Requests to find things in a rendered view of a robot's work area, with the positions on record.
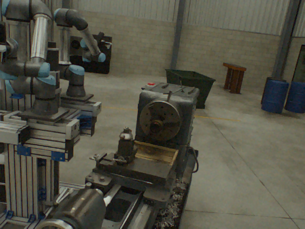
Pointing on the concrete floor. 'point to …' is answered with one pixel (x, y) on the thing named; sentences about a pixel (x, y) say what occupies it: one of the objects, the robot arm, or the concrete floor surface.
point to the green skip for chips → (192, 82)
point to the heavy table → (234, 77)
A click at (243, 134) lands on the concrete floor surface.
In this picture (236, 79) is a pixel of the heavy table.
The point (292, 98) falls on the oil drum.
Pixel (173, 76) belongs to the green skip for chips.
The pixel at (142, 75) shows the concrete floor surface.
